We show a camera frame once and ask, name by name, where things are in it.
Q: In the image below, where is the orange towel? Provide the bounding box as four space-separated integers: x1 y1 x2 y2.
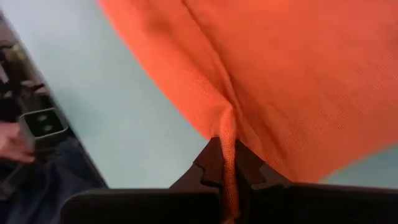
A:
96 0 398 224

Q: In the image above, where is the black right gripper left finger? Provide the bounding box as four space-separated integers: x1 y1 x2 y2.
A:
60 136 225 224

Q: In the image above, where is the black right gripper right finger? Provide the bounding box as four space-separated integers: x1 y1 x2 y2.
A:
234 139 398 224

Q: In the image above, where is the person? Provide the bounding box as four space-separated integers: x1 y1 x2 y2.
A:
0 136 108 224

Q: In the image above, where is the person's hand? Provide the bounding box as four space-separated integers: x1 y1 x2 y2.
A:
0 122 35 164

